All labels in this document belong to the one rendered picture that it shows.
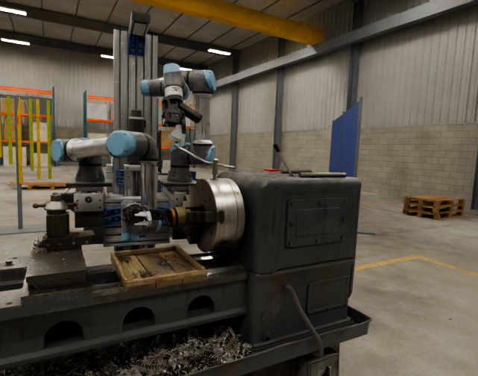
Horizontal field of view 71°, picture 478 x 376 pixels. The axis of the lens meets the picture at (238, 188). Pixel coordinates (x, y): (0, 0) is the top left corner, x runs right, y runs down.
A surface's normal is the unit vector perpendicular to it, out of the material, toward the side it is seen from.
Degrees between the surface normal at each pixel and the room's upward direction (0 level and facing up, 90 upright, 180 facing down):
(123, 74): 90
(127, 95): 90
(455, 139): 90
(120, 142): 90
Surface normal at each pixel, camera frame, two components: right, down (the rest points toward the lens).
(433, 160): -0.87, 0.02
